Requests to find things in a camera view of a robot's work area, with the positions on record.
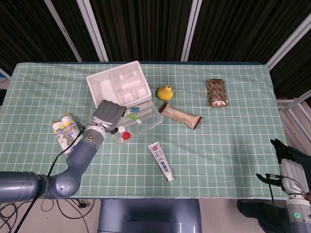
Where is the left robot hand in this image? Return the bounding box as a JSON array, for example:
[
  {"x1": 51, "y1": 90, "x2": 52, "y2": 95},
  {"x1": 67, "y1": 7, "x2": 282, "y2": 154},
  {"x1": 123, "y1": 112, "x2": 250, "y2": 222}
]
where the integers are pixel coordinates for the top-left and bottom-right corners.
[{"x1": 91, "y1": 99, "x2": 127, "y2": 135}]

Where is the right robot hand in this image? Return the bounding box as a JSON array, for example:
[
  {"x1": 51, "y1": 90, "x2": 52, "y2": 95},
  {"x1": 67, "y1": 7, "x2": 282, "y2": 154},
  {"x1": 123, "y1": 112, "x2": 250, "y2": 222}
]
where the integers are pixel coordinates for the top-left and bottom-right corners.
[{"x1": 257, "y1": 138, "x2": 311, "y2": 195}]

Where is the clear plastic box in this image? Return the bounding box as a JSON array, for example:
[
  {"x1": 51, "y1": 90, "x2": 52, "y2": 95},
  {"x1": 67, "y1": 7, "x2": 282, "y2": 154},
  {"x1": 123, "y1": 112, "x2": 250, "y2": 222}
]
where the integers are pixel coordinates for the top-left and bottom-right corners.
[{"x1": 112, "y1": 100, "x2": 164, "y2": 147}]

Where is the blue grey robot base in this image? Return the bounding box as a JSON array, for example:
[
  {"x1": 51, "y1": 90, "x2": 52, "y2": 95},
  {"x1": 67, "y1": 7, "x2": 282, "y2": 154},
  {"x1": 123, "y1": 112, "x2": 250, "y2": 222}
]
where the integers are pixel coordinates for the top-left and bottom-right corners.
[{"x1": 97, "y1": 198, "x2": 202, "y2": 233}]

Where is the green white glue stick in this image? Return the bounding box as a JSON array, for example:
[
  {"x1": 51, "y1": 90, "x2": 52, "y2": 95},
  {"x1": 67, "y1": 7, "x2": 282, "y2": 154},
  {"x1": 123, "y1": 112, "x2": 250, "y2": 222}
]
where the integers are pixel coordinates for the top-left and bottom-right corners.
[{"x1": 128, "y1": 113, "x2": 142, "y2": 125}]

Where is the packaged white bottles pack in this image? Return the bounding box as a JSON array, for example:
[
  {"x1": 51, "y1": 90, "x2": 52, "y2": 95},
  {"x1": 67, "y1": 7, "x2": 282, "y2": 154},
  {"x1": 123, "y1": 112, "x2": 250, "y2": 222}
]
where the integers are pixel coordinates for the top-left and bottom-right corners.
[{"x1": 52, "y1": 113, "x2": 81, "y2": 151}]

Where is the yellow pear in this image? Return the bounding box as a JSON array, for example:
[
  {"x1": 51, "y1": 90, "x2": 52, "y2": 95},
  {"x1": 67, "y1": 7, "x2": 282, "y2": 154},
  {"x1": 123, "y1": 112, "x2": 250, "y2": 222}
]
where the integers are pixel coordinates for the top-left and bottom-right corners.
[{"x1": 157, "y1": 84, "x2": 174, "y2": 101}]

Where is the white pink toothpaste tube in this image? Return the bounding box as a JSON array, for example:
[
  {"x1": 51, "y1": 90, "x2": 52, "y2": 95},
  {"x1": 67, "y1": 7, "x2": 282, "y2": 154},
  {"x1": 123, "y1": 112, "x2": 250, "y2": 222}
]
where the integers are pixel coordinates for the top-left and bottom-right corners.
[{"x1": 147, "y1": 142, "x2": 175, "y2": 183}]

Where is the brown snack bar packet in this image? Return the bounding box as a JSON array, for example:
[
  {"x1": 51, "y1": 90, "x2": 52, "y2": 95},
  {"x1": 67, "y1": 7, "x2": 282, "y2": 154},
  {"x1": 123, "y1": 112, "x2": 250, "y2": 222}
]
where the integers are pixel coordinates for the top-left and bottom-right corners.
[{"x1": 159, "y1": 102, "x2": 203, "y2": 131}]

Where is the green checked tablecloth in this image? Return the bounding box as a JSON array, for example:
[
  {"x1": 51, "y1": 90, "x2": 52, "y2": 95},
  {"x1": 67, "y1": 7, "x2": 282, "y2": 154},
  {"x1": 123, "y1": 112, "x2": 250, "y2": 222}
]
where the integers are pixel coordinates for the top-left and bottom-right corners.
[{"x1": 0, "y1": 62, "x2": 290, "y2": 200}]

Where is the gold foil cake packet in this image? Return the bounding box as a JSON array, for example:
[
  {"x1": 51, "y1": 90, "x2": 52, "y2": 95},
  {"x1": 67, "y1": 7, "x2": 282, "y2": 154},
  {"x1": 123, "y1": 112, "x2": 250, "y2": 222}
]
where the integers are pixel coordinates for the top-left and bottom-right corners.
[{"x1": 206, "y1": 78, "x2": 230, "y2": 108}]

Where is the thin black hand cable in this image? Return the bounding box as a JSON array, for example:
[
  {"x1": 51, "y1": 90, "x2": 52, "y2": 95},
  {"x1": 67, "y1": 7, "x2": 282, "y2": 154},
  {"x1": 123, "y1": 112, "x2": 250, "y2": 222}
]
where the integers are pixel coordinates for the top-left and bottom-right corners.
[{"x1": 265, "y1": 173, "x2": 284, "y2": 209}]

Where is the white plastic drawer organizer frame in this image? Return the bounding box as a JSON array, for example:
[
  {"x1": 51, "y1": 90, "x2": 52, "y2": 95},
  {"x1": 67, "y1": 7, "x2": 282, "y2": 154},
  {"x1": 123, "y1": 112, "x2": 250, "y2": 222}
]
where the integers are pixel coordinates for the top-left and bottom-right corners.
[{"x1": 86, "y1": 60, "x2": 153, "y2": 111}]

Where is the white metal frame rack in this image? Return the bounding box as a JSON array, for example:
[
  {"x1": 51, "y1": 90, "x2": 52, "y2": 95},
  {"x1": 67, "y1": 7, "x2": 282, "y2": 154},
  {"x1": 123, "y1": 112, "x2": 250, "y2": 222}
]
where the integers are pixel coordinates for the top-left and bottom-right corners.
[{"x1": 276, "y1": 89, "x2": 311, "y2": 156}]

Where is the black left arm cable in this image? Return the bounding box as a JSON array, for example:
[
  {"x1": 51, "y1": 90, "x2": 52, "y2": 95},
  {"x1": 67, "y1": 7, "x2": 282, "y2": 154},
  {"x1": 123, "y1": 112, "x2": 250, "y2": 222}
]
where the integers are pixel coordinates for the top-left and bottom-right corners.
[{"x1": 14, "y1": 123, "x2": 88, "y2": 233}]

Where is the white double frame post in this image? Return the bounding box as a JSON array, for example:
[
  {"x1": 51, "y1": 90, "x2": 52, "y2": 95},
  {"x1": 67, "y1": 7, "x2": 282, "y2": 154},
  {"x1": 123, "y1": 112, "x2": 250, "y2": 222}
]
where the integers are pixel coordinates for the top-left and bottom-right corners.
[
  {"x1": 76, "y1": 0, "x2": 109, "y2": 62},
  {"x1": 180, "y1": 0, "x2": 203, "y2": 62}
]

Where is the white slim frame post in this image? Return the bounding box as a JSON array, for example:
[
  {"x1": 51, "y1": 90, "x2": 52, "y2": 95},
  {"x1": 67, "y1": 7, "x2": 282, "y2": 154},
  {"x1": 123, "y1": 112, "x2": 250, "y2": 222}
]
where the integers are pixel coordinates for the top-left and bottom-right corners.
[{"x1": 44, "y1": 0, "x2": 83, "y2": 62}]

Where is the grey floor cable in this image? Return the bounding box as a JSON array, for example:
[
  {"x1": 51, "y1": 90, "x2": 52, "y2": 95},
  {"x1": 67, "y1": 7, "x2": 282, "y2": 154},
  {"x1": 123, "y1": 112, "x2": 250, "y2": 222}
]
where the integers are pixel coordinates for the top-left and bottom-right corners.
[{"x1": 40, "y1": 199, "x2": 96, "y2": 233}]

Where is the white wide frame post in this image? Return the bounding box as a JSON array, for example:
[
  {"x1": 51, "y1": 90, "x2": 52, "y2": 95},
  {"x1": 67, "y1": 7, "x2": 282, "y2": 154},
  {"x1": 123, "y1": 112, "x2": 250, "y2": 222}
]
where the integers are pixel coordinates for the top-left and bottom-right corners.
[{"x1": 265, "y1": 12, "x2": 311, "y2": 71}]

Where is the black floor cable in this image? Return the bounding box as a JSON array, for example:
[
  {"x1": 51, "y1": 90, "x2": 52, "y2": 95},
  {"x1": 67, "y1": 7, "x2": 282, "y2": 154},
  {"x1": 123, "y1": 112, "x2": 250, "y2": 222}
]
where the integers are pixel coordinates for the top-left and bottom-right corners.
[{"x1": 0, "y1": 202, "x2": 19, "y2": 233}]

